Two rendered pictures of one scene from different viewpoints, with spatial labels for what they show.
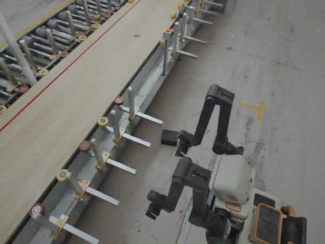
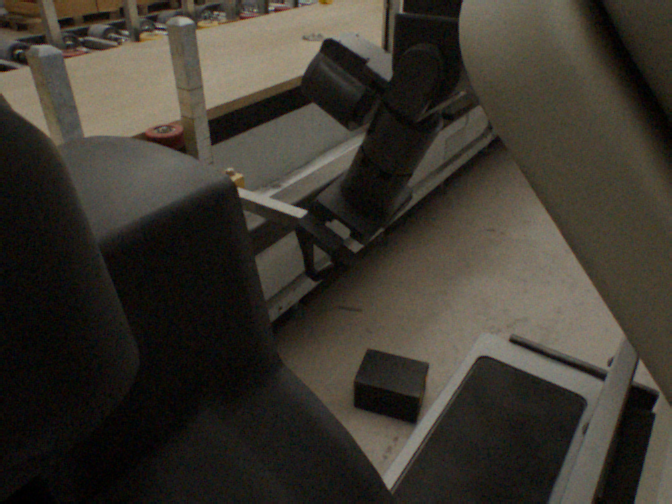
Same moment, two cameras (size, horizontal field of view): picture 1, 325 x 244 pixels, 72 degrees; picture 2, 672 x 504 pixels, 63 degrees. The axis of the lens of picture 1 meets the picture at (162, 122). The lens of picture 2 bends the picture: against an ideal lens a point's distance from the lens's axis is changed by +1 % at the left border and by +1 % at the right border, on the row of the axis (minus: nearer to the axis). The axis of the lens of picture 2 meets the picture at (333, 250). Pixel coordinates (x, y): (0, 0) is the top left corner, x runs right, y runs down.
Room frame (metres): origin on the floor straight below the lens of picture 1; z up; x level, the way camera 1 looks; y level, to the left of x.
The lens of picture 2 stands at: (0.31, -0.27, 1.32)
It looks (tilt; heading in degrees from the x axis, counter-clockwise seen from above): 33 degrees down; 16
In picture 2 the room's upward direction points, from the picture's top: straight up
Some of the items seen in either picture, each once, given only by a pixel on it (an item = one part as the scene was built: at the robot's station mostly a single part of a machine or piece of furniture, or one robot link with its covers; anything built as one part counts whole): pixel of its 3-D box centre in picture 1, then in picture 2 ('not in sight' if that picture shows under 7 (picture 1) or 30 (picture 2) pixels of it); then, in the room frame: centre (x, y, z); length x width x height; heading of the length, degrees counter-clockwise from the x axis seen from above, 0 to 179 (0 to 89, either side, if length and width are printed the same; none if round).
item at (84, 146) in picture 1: (86, 148); not in sight; (0.81, 0.55, 0.85); 0.08 x 0.08 x 0.11
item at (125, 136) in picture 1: (125, 136); not in sight; (0.98, 0.29, 0.81); 0.43 x 0.03 x 0.04; 72
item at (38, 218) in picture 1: (51, 226); not in sight; (0.25, 0.58, 0.92); 0.04 x 0.04 x 0.48; 72
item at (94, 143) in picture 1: (99, 158); not in sight; (0.72, 0.43, 0.89); 0.04 x 0.04 x 0.48; 72
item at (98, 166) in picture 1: (102, 161); not in sight; (0.74, 0.42, 0.81); 0.14 x 0.06 x 0.05; 162
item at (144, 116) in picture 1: (139, 115); (237, 198); (1.22, 0.21, 0.80); 0.43 x 0.03 x 0.04; 72
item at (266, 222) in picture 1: (264, 226); not in sight; (0.38, -0.71, 0.87); 0.23 x 0.15 x 0.11; 162
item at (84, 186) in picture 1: (82, 190); not in sight; (0.50, 0.50, 0.82); 0.14 x 0.06 x 0.05; 162
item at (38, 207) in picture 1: (39, 212); not in sight; (0.33, 0.71, 0.85); 0.08 x 0.08 x 0.11
